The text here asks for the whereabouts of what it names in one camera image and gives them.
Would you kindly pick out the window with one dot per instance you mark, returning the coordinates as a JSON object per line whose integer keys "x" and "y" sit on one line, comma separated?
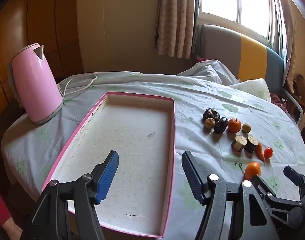
{"x": 252, "y": 5}

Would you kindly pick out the white pillow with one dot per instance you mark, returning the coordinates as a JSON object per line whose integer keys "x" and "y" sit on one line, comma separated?
{"x": 255, "y": 87}

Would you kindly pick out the dark red cloth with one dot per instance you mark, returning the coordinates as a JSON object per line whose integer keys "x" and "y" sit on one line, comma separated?
{"x": 277, "y": 100}

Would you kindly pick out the white cloud-print tablecloth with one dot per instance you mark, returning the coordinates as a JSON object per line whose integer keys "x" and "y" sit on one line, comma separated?
{"x": 217, "y": 100}

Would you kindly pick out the dark wrinkled mushroom toy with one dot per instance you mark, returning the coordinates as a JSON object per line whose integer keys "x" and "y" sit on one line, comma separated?
{"x": 211, "y": 114}

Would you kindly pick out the small carrot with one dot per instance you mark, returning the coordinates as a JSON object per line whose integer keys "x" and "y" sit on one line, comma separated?
{"x": 260, "y": 151}

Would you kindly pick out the dark avocado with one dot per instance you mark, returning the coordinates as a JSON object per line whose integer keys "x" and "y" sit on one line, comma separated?
{"x": 220, "y": 125}

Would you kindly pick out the orange tangerine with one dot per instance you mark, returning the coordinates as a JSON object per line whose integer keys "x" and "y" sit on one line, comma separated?
{"x": 252, "y": 169}
{"x": 234, "y": 125}

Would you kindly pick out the dark cut log toy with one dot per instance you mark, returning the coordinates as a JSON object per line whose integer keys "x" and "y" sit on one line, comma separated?
{"x": 251, "y": 145}

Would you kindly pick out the white crumpled sheet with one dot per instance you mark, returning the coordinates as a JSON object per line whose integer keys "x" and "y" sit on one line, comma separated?
{"x": 207, "y": 71}

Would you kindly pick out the brown cardboard box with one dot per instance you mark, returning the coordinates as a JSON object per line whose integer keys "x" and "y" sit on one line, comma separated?
{"x": 301, "y": 87}

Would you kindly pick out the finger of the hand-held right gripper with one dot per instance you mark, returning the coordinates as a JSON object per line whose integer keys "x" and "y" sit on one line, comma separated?
{"x": 263, "y": 185}
{"x": 296, "y": 177}

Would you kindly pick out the wooden wardrobe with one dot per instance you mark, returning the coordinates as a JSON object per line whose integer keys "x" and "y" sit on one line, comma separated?
{"x": 30, "y": 17}

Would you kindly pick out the grey yellow blue headboard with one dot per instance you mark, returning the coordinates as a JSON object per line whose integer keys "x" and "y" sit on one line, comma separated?
{"x": 252, "y": 60}

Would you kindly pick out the pink electric kettle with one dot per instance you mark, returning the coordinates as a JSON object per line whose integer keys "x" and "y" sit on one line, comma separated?
{"x": 35, "y": 85}

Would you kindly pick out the pink shallow box tray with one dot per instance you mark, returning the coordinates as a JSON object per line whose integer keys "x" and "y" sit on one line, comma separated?
{"x": 132, "y": 155}

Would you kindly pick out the grey metal bed rail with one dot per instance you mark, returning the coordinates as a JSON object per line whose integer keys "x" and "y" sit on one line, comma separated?
{"x": 296, "y": 107}

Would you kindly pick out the beige patterned curtain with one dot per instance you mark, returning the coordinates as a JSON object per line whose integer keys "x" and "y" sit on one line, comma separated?
{"x": 175, "y": 17}
{"x": 290, "y": 42}

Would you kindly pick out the red cherry tomato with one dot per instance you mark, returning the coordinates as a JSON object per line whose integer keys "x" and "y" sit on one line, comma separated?
{"x": 268, "y": 152}

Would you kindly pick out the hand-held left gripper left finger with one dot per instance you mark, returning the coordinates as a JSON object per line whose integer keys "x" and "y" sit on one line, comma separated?
{"x": 107, "y": 180}

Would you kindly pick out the small tan longan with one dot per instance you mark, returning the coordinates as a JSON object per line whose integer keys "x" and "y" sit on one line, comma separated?
{"x": 246, "y": 127}
{"x": 210, "y": 123}

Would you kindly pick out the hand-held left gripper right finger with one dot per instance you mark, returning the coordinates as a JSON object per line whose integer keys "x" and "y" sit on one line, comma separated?
{"x": 192, "y": 180}

